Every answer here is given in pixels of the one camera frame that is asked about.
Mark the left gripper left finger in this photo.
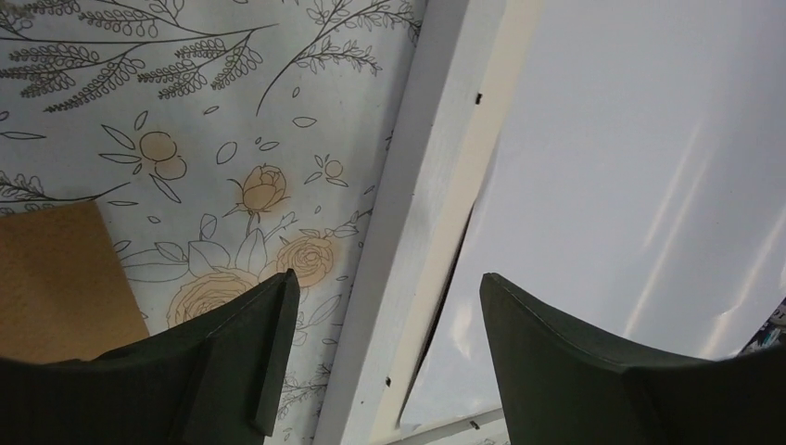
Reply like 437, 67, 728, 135
1, 270, 300, 444

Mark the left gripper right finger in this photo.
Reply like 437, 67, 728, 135
479, 273, 785, 444

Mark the sunset photo with white mat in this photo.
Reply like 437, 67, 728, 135
400, 1, 785, 428

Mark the cream mat board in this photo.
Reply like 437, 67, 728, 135
365, 1, 543, 444

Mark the white picture frame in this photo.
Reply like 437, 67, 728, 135
313, 1, 506, 444

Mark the brown backing board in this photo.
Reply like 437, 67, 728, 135
1, 202, 149, 363

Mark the black foam lined case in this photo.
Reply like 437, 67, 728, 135
740, 300, 785, 355

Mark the floral patterned table mat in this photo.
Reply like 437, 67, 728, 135
1, 1, 426, 444

